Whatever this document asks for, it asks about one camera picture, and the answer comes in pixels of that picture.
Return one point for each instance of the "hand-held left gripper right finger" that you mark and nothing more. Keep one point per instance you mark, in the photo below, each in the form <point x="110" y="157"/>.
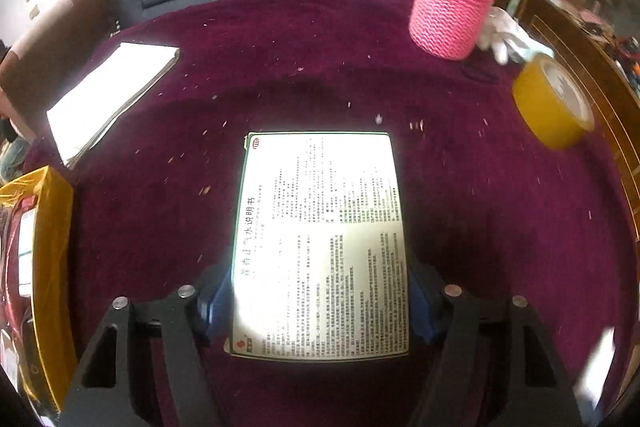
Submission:
<point x="420" y="302"/>

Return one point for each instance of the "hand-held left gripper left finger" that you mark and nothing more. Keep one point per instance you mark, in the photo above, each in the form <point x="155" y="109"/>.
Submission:
<point x="220" y="302"/>

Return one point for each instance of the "large white medicine box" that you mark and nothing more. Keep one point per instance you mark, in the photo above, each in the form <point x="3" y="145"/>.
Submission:
<point x="320" y="232"/>

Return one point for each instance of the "yellow cardboard box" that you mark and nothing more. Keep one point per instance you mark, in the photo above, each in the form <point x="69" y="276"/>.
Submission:
<point x="55" y="257"/>

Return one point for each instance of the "white blurred object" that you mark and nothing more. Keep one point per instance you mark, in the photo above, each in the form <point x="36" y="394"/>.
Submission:
<point x="600" y="367"/>

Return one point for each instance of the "red snack bag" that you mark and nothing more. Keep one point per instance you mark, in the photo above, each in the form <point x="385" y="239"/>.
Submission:
<point x="10" y="282"/>

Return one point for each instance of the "yellow tape roll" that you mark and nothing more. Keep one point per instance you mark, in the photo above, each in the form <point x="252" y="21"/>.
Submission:
<point x="545" y="112"/>

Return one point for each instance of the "white paper pad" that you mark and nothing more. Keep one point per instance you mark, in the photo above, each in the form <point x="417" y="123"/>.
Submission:
<point x="110" y="92"/>

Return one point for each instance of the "white gloves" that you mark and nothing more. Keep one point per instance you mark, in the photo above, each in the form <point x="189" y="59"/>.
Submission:
<point x="505" y="34"/>

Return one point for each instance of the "wooden cabinet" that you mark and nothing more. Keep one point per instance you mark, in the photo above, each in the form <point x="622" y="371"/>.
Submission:
<point x="565" y="37"/>

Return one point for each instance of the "brown chair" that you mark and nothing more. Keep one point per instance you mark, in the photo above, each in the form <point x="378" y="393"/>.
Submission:
<point x="60" y="32"/>

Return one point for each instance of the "clutter of small tools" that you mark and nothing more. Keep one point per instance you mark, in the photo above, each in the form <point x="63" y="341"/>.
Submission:
<point x="620" y="52"/>

